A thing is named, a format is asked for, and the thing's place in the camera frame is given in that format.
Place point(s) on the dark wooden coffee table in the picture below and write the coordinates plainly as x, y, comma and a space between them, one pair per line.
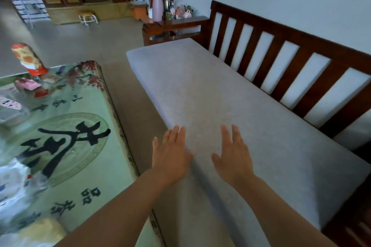
87, 168

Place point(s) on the small white-legged stool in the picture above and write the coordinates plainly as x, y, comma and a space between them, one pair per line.
87, 18

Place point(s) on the pink thermos flask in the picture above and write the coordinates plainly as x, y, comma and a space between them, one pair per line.
157, 6

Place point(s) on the red doll figure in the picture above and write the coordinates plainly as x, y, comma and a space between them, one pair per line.
30, 60

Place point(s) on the long grey sofa cushion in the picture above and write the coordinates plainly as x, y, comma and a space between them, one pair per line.
232, 110

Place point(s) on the person's left forearm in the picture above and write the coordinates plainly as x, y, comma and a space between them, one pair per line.
116, 215

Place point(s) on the clear plastic bag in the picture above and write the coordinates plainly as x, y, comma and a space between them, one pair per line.
17, 186

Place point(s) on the long dark wooden sofa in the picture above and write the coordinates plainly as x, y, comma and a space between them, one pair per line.
289, 35

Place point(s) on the person's right hand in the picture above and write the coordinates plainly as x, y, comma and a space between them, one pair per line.
234, 163

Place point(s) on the white metal rack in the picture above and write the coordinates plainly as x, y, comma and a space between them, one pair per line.
26, 0

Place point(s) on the small pink box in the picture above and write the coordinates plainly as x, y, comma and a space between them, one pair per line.
27, 84

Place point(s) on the silver kettle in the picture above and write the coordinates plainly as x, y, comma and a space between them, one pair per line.
171, 3

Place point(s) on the clear plastic container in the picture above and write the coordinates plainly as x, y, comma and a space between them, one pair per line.
11, 113

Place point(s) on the person's right forearm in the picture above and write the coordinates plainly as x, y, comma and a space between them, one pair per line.
278, 218

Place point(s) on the person's left hand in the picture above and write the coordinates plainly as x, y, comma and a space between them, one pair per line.
171, 160

